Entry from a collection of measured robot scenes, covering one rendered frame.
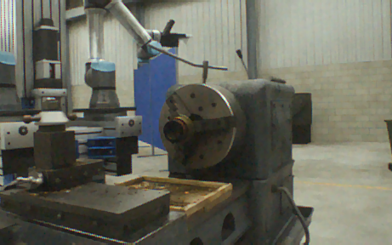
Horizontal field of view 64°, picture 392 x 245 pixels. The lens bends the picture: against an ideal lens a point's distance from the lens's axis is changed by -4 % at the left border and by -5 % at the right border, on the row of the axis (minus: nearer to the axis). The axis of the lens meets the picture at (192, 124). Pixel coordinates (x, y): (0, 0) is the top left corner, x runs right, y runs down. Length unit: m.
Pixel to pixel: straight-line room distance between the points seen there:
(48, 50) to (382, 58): 10.23
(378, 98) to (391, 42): 1.65
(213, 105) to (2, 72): 0.79
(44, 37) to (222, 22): 11.19
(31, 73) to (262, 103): 1.03
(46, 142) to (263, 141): 0.79
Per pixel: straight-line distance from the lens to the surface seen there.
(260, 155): 1.28
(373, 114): 10.98
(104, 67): 1.63
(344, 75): 11.06
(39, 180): 0.77
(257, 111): 1.27
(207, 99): 1.17
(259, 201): 1.32
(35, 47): 1.67
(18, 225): 0.82
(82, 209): 0.67
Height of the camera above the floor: 1.15
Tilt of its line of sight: 3 degrees down
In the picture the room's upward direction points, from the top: 2 degrees counter-clockwise
